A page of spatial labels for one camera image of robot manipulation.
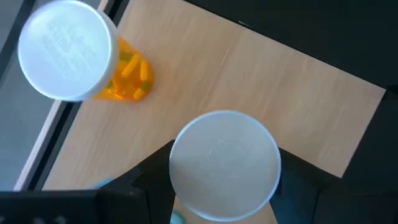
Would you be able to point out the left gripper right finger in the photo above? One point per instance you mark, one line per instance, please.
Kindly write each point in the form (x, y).
(298, 193)

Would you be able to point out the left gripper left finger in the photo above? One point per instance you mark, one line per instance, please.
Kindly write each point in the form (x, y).
(140, 193)

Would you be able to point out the blue pill bottle red capsules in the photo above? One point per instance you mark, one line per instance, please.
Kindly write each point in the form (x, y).
(224, 165)

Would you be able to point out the narrow orange pill bottle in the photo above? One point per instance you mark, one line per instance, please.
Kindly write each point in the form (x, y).
(68, 49)

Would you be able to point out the wooden shelf black frame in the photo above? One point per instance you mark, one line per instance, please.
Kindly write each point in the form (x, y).
(248, 77)

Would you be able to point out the black aluminium rig frame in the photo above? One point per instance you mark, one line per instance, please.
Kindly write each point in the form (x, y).
(15, 34)

